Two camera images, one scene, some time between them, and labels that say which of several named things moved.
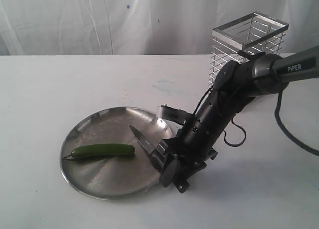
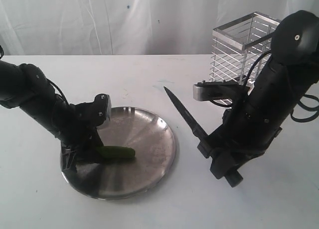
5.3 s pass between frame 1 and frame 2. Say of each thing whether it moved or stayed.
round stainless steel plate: stayed
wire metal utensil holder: stayed
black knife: moved
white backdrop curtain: stayed
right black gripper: moved
